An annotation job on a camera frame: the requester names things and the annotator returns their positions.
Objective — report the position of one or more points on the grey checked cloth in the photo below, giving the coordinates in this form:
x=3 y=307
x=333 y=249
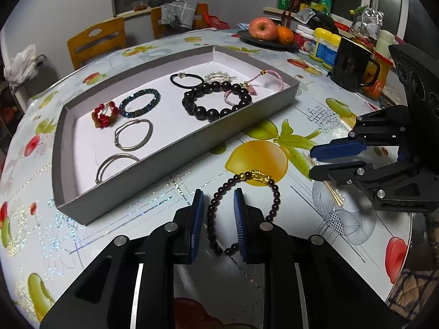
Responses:
x=178 y=15

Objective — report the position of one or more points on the red apple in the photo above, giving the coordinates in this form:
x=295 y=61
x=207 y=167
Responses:
x=263 y=29

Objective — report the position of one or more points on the orange snack packet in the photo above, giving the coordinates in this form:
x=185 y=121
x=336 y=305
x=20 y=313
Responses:
x=384 y=75

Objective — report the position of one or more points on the gold pearl hairpin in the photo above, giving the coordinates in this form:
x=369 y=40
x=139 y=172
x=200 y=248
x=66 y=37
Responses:
x=334 y=195

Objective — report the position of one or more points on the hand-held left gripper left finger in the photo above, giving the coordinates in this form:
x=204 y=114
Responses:
x=196 y=226

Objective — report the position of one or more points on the silver foil bag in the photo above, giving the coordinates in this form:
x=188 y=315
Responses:
x=368 y=20

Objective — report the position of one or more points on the white plastic bag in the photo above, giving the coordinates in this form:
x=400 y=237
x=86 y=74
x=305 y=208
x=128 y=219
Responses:
x=20 y=63

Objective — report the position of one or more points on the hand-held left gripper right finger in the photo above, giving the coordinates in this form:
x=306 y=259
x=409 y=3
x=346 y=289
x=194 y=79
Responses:
x=241 y=226

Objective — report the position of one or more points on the silver bangle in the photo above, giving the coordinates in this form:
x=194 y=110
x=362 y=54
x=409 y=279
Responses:
x=132 y=148
x=99 y=169

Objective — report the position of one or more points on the red bag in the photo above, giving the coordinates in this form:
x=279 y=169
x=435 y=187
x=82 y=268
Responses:
x=212 y=20

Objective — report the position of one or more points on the wooden chair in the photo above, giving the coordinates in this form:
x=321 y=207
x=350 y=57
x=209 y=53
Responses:
x=99 y=46
x=156 y=24

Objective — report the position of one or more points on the black plate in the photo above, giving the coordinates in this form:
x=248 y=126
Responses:
x=247 y=37

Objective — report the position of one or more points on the white bottle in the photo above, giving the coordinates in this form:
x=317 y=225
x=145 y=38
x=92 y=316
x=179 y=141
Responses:
x=386 y=41

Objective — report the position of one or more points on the round pearl hair clip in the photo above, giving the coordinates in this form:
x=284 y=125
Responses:
x=219 y=74

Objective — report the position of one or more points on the grey cardboard tray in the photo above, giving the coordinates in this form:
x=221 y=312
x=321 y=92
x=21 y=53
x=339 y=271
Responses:
x=161 y=133

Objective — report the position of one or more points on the yellow lid jar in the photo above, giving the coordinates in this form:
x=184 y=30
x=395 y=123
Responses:
x=324 y=46

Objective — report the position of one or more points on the white jar red label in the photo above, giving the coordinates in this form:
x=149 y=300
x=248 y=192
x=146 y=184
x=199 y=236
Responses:
x=305 y=41

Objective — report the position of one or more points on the quilted clothing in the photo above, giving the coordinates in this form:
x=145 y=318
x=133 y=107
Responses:
x=415 y=298

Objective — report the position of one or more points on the orange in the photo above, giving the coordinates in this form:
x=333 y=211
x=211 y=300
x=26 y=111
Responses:
x=286 y=36

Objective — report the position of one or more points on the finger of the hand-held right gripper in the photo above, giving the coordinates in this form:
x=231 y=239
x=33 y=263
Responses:
x=339 y=150
x=339 y=171

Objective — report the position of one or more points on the black bag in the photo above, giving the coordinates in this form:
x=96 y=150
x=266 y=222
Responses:
x=319 y=20

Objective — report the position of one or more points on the black mug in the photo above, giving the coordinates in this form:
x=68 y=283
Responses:
x=349 y=65

